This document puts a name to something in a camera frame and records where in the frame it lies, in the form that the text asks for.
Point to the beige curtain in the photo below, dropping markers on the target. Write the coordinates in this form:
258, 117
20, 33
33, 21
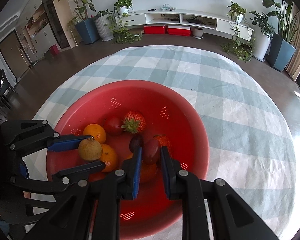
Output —
293, 68

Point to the trailing plant on console right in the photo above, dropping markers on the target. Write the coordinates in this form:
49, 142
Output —
236, 47

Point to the red storage box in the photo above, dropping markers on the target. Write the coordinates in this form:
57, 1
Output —
179, 30
155, 29

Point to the red storage box left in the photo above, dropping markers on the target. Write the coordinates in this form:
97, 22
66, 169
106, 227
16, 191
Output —
155, 29

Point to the small grey floor pot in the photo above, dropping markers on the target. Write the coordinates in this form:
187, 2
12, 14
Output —
197, 32

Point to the mandarin orange with stem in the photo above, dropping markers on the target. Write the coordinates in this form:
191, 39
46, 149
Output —
147, 171

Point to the red storage box right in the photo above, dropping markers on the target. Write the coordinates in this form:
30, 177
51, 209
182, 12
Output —
179, 30

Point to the small red bin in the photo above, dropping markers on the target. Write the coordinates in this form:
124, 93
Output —
54, 50

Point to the red strawberry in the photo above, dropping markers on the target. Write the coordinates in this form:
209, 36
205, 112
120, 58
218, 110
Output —
163, 140
134, 122

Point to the trailing plant on console left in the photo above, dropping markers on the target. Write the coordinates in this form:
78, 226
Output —
118, 24

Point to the red tomato with stem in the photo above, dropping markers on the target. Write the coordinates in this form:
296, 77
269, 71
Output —
112, 125

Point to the plant white ribbed pot left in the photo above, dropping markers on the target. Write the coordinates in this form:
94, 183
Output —
103, 21

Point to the checkered green white tablecloth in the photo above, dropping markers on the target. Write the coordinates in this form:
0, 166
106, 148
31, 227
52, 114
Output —
219, 121

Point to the white tv console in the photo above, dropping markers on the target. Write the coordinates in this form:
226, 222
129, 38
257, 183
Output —
211, 23

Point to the tall plant blue pot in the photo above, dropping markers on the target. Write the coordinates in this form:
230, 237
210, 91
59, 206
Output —
85, 25
281, 50

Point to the tall plant blue pot right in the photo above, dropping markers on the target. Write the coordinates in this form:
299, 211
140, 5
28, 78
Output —
281, 50

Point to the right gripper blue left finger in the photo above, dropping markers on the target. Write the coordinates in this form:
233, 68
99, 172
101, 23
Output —
131, 181

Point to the brown kiwi fruit front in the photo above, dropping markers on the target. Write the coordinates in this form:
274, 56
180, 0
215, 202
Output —
90, 150

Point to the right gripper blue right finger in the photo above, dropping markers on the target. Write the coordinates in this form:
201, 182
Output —
170, 168

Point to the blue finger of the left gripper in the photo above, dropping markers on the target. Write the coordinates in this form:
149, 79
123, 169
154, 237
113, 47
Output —
66, 143
79, 171

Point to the plant in white pot right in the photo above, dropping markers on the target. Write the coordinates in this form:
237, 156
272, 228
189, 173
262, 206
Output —
262, 34

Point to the trailing plant on console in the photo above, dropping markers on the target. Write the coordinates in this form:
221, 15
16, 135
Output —
118, 24
236, 47

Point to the wall cabinet shelving unit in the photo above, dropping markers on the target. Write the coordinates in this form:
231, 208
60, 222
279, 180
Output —
39, 28

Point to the tall plant blue pot left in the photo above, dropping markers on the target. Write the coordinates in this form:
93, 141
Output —
85, 25

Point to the small mandarin orange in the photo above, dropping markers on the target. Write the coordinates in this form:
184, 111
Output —
96, 131

